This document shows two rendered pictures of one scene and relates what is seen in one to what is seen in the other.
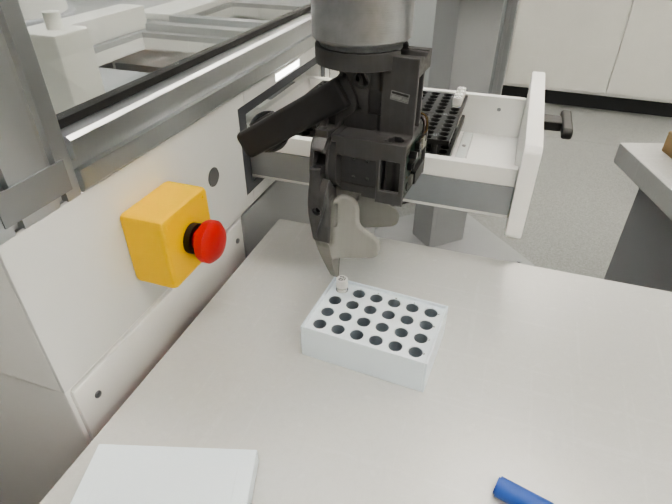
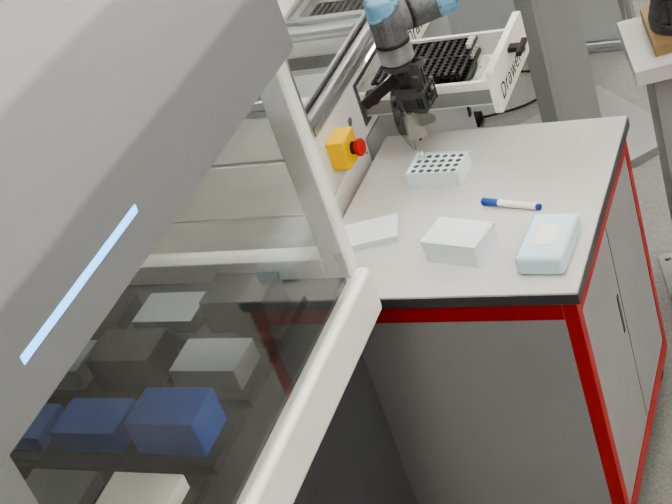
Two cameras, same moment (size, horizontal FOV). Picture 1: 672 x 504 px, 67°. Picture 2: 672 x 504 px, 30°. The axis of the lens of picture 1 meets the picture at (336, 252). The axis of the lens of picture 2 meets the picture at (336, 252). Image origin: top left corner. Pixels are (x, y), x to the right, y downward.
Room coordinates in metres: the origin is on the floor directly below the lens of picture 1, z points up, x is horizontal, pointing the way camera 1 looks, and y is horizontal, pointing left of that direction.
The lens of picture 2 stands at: (-2.04, -0.24, 2.19)
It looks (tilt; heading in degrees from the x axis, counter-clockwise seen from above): 32 degrees down; 11
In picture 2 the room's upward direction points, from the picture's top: 20 degrees counter-clockwise
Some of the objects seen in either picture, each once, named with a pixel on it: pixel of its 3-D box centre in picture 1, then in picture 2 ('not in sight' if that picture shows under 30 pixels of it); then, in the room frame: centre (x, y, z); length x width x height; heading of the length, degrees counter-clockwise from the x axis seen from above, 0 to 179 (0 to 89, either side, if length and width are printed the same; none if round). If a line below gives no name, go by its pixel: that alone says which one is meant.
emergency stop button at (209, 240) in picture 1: (205, 240); (357, 147); (0.38, 0.12, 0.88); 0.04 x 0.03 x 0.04; 161
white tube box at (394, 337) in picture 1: (375, 329); (438, 169); (0.37, -0.04, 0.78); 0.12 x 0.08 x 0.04; 67
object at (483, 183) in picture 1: (369, 131); (424, 73); (0.67, -0.05, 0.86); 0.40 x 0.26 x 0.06; 71
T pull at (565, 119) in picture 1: (555, 123); (516, 47); (0.60, -0.27, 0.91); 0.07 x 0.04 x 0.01; 161
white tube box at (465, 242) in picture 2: not in sight; (459, 241); (0.05, -0.06, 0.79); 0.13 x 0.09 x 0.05; 57
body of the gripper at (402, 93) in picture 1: (368, 121); (408, 85); (0.40, -0.03, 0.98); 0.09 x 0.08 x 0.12; 67
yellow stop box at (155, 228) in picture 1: (173, 234); (344, 148); (0.39, 0.15, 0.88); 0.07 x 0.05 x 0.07; 161
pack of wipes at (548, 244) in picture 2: not in sight; (548, 243); (-0.02, -0.23, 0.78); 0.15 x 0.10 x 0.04; 158
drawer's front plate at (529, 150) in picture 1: (527, 144); (508, 60); (0.61, -0.24, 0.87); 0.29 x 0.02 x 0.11; 161
